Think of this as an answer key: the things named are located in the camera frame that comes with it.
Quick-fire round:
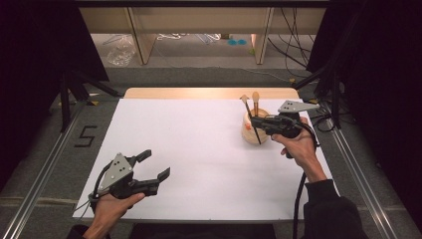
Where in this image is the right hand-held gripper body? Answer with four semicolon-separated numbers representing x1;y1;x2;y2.
263;100;320;159

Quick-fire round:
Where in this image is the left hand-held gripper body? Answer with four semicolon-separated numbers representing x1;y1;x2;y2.
89;152;161;204

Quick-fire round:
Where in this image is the cream ribbed brush holder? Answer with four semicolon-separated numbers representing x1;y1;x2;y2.
241;108;272;145

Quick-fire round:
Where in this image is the round-head makeup brush gold ferrule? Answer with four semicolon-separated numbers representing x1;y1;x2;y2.
251;91;261;118

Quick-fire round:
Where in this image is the thin flat-head makeup brush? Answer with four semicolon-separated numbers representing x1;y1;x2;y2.
240;94;263;146

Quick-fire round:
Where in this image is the person's right hand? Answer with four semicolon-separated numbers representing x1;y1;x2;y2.
271;117;323;171

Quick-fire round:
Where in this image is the person's left hand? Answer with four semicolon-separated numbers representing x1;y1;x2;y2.
91;192;146;235

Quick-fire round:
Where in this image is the white board mat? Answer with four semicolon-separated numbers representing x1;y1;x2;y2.
72;98;340;223

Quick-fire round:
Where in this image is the black metal stand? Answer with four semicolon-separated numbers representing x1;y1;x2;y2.
292;61;342;130
59;69;123;133

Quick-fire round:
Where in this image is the light wooden table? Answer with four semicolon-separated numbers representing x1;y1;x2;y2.
123;87;301;100

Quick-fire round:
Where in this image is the black curtain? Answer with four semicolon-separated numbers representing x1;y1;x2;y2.
0;0;109;192
306;0;422;230

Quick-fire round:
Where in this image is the clear plastic bag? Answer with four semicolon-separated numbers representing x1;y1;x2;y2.
105;34;137;68

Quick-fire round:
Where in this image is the left hand-held gripper cable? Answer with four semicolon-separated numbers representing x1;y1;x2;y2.
73;161;113;214

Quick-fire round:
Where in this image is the hand-held gripper cable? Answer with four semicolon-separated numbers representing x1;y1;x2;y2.
73;161;113;214
292;120;321;239

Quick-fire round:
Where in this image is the black floor cable tangle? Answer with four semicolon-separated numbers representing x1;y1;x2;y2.
307;99;337;133

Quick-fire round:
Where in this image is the aluminium floor rail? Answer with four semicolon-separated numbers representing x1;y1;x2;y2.
0;99;86;239
326;127;399;239

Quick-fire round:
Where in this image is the right hand-held gripper cable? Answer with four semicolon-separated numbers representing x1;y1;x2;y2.
292;120;321;239

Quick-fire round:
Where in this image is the black hanging cables bundle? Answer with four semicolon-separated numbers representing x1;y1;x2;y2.
267;7;317;80

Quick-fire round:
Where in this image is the white cord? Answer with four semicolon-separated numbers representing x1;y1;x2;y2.
156;32;183;42

